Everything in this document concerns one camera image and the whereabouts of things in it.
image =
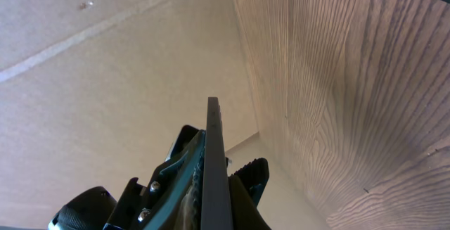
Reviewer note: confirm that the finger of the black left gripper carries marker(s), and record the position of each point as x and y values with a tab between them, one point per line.
246	187

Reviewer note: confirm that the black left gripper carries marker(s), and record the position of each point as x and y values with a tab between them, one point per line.
172	198

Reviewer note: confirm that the blue Galaxy smartphone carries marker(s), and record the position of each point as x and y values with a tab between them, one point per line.
216	211

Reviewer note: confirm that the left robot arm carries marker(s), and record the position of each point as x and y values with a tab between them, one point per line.
90	209

